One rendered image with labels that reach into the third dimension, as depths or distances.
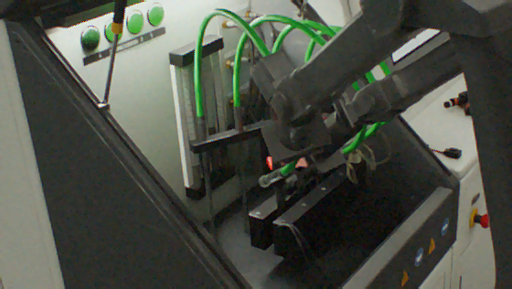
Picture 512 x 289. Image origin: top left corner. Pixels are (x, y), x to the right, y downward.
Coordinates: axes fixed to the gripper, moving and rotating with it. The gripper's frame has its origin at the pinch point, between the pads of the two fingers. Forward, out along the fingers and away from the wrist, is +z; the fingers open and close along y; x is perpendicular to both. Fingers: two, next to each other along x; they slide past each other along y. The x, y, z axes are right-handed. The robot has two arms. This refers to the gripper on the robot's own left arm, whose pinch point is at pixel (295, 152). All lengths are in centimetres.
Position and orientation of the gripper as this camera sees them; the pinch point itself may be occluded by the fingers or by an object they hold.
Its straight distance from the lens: 124.4
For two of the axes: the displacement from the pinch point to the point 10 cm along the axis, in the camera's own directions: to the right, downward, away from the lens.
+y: -9.4, 3.3, -0.6
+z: 0.5, 3.3, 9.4
